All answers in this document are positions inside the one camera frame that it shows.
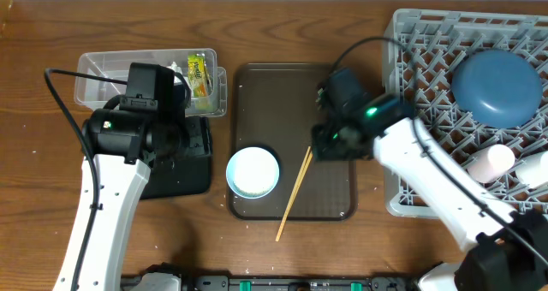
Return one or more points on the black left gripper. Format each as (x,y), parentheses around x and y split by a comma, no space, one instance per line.
(184,127)

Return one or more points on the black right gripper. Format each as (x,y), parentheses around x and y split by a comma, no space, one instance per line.
(324,149)

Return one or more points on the white tissue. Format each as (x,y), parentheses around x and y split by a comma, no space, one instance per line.
(178,79)

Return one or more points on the green yellow snack wrapper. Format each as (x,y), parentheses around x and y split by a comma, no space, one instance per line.
(199,82)

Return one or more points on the pink cup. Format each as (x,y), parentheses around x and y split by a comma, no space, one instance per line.
(491,163)

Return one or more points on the blue plate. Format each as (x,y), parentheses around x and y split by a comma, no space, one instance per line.
(499,88)

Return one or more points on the white green cup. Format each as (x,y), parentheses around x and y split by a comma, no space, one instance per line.
(533,170)

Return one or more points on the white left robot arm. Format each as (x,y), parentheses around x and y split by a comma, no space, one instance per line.
(110,192)

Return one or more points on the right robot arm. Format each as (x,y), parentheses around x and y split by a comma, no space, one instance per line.
(505,250)

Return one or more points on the clear plastic waste bin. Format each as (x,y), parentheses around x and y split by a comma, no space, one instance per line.
(114,65)

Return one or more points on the grey dishwasher rack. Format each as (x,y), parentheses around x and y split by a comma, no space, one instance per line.
(440,41)

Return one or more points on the black plastic tray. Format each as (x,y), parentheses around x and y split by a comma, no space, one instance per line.
(186,172)

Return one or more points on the light blue small bowl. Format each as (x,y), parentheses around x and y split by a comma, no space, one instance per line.
(252,172)

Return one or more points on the brown serving tray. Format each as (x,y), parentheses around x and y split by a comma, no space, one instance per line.
(275,108)

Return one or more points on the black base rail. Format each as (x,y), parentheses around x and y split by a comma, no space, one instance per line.
(224,281)

